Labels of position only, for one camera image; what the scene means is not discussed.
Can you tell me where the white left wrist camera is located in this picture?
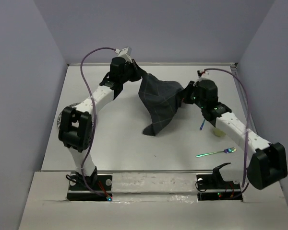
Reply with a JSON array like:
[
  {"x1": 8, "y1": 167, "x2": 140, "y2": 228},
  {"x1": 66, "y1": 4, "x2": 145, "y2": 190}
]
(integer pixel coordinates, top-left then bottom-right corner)
[{"x1": 115, "y1": 46, "x2": 132, "y2": 62}]

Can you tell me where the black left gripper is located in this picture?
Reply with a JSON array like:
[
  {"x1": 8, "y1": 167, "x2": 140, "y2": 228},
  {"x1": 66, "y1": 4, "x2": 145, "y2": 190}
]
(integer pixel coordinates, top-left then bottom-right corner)
[{"x1": 120, "y1": 59, "x2": 146, "y2": 84}]

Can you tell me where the pale yellow mug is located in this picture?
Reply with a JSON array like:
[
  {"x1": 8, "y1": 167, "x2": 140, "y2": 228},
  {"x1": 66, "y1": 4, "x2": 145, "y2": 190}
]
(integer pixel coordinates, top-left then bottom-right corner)
[{"x1": 213, "y1": 128, "x2": 226, "y2": 138}]

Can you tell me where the aluminium table edge rail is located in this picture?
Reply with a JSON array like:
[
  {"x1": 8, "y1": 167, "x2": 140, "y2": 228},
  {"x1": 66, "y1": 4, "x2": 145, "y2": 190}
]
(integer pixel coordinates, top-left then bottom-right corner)
[{"x1": 67, "y1": 62, "x2": 237, "y2": 67}]

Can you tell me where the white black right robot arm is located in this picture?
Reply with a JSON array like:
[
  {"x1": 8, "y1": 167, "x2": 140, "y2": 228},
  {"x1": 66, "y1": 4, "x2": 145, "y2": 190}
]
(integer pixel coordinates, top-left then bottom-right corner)
[{"x1": 180, "y1": 79, "x2": 288, "y2": 190}]

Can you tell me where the dark grey checked cloth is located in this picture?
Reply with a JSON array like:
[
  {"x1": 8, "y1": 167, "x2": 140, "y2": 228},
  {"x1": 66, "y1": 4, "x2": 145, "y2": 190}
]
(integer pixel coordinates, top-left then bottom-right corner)
[{"x1": 138, "y1": 73, "x2": 183, "y2": 136}]

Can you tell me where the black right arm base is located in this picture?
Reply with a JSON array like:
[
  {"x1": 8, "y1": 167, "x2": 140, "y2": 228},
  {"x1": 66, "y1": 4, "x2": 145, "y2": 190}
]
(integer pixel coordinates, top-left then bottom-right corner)
[{"x1": 195, "y1": 174, "x2": 243, "y2": 201}]

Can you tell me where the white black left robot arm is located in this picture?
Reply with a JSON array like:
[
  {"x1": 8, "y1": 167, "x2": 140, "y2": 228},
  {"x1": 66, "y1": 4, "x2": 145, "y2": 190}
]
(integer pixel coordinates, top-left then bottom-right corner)
[{"x1": 59, "y1": 55, "x2": 140, "y2": 190}]

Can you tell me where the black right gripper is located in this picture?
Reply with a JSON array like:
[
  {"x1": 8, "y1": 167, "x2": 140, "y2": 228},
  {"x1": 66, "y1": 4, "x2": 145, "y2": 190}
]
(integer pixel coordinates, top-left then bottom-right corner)
[{"x1": 178, "y1": 81, "x2": 205, "y2": 109}]

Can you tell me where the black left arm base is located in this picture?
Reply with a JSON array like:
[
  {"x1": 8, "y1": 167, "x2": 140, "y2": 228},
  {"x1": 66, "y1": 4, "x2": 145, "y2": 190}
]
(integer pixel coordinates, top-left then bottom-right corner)
[{"x1": 65, "y1": 173, "x2": 113, "y2": 202}]

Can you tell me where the iridescent purple spoon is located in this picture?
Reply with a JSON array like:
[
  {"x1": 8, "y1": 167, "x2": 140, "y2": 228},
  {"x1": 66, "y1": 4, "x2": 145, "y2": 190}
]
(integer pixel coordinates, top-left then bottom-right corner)
[{"x1": 200, "y1": 119, "x2": 206, "y2": 130}]

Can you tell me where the iridescent green fork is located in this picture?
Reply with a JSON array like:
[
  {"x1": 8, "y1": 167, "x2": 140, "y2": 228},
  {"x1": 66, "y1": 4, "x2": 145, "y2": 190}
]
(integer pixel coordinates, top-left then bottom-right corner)
[{"x1": 195, "y1": 147, "x2": 237, "y2": 158}]

